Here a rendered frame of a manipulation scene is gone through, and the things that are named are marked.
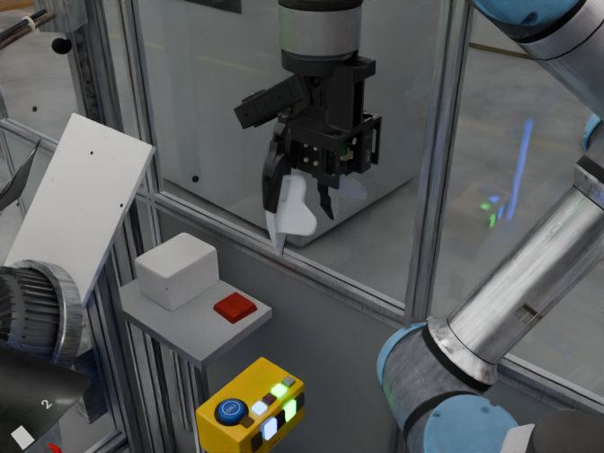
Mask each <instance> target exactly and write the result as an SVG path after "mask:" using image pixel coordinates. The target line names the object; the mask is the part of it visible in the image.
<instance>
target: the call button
mask: <svg viewBox="0 0 604 453"><path fill-rule="evenodd" d="M218 413H219V417H220V418H221V419H222V420H223V421H225V422H236V421H238V420H240V419H241V418H242V417H243V415H244V406H243V404H242V403H241V402H240V401H238V400H235V399H233V398H230V399H229V400H226V401H224V402H223V403H222V404H221V405H220V406H219V408H218Z"/></svg>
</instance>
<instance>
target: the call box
mask: <svg viewBox="0 0 604 453"><path fill-rule="evenodd" d="M286 376H290V377H291V378H294V379H295V380H296V383H295V384H294V385H293V386H291V387H290V388H288V387H286V386H284V385H282V384H281V381H282V380H283V379H284V378H285V377H286ZM278 384H280V385H282V386H284V387H285V388H286V389H287V391H286V392H285V393H284V394H283V395H281V396H277V395H275V394H274V393H272V391H271V390H272V389H273V388H274V387H275V386H276V385H278ZM301 392H303V393H304V383H303V382H302V381H301V380H299V379H298V378H296V377H294V376H292V375H290V374H289V373H288V372H287V371H285V370H283V369H281V368H279V367H278V366H276V365H274V364H273V363H271V362H270V361H268V360H266V359H265V358H263V357H261V358H259V359H258V360H257V361H255V363H253V364H252V365H251V366H250V367H248V368H247V369H246V370H245V371H243V372H242V373H241V374H240V375H238V376H237V377H236V378H234V379H233V380H232V381H231V382H230V383H228V384H227V385H226V386H224V387H223V388H222V389H221V390H219V391H218V392H217V393H216V394H215V395H213V396H212V397H211V398H210V399H209V400H208V401H207V402H205V403H204V404H203V405H202V406H200V407H199V408H198V409H197V410H196V412H195V413H196V420H197V426H198V433H199V440H200V446H201V447H202V448H203V449H205V450H206V451H207V452H208V453H253V452H252V451H251V438H252V437H253V436H254V435H256V434H257V433H258V432H259V431H260V432H261V433H262V446H261V447H259V448H258V449H257V450H256V451H255V452H254V453H268V452H269V451H270V450H271V449H272V448H274V447H275V446H276V445H277V444H278V443H279V442H280V441H281V440H282V439H283V438H284V437H285V436H286V435H287V434H288V433H289V432H290V431H291V430H292V429H293V428H294V427H295V426H296V425H297V424H298V423H299V422H300V421H301V420H302V419H303V418H304V406H303V407H302V408H301V409H300V410H298V411H297V412H295V414H294V415H293V416H292V417H291V418H290V419H289V420H288V421H286V423H285V424H284V425H283V426H282V427H281V428H279V429H278V430H276V432H275V433H274V434H273V435H272V436H271V437H270V438H269V439H268V440H267V439H265V425H266V424H267V423H269V422H270V421H271V420H272V419H273V418H274V419H275V416H276V415H277V414H278V413H279V412H281V411H282V410H283V409H284V410H285V407H286V406H287V405H288V404H289V403H290V402H291V401H294V399H295V398H296V397H297V396H298V395H299V394H300V393H301ZM268 393H271V394H273V395H275V396H276V397H277V400H276V401H275V402H274V403H272V404H271V405H268V404H266V403H265V402H264V401H263V400H262V398H263V397H264V396H265V395H267V394H268ZM230 398H233V399H235V400H238V401H240V402H241V403H242V404H243V406H244V415H243V417H242V418H241V419H240V420H242V419H243V418H244V417H245V416H246V415H248V416H250V417H251V418H252V419H254V424H253V425H251V426H250V427H249V428H248V429H246V428H245V427H244V426H242V425H241V424H240V423H239V421H240V420H238V421H236V422H225V421H223V420H222V419H221V418H220V417H219V413H218V408H219V406H220V405H221V404H222V403H223V402H224V401H226V400H229V399H230ZM259 401H260V402H261V403H263V404H265V405H266V406H267V409H266V410H265V411H263V412H262V413H261V414H258V413H256V412H255V411H254V410H252V407H253V406H254V405H255V404H256V403H257V402H259Z"/></svg>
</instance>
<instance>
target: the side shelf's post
mask: <svg viewBox="0 0 604 453"><path fill-rule="evenodd" d="M183 361H184V367H185V374H186V380H187V387H188V393H189V399H190V406H191V418H192V425H193V431H194V438H195V444H196V450H197V453H208V452H207V451H206V450H205V449H203V448H202V447H201V446H200V440H199V433H198V426H197V420H196V413H195V412H196V410H197V409H198V408H199V407H200V406H202V405H203V404H204V403H205V402H207V401H208V400H209V386H208V379H207V370H206V369H203V370H202V371H201V370H199V369H198V368H196V367H195V366H193V365H192V364H190V362H188V361H187V360H185V359H183Z"/></svg>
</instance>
